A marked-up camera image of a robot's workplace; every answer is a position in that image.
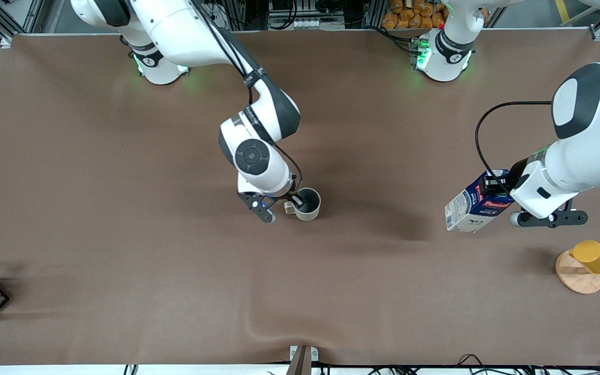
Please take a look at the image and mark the beige mug with handle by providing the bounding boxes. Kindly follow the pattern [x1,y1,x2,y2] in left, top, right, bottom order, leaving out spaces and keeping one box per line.
[284,187,322,222]

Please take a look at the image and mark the blue milk carton green cap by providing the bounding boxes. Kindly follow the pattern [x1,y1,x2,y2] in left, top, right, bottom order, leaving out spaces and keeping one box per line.
[445,169,515,233]

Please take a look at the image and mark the yellow plastic cup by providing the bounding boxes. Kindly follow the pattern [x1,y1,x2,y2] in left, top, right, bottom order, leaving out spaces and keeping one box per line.
[569,240,600,275]

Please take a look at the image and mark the wooden mug stand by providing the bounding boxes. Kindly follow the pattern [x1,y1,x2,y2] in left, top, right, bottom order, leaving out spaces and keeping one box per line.
[555,250,600,295]

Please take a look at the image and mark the brown table cloth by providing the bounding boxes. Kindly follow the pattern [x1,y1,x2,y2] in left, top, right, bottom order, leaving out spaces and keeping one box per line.
[0,29,600,366]

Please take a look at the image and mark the bag of orange buns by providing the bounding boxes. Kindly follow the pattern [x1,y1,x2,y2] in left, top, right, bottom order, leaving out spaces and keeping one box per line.
[382,0,447,30]

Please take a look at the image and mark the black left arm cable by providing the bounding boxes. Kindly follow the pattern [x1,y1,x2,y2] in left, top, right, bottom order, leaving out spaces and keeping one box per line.
[475,101,554,194]

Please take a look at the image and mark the grey metal bracket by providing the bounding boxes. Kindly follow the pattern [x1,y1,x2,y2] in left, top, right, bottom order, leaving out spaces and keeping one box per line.
[290,345,319,363]

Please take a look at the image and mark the brown post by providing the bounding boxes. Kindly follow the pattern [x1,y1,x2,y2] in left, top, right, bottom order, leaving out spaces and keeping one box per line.
[285,346,312,375]

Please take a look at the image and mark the black floor cables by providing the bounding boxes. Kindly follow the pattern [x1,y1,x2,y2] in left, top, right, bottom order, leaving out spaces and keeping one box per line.
[266,354,600,375]

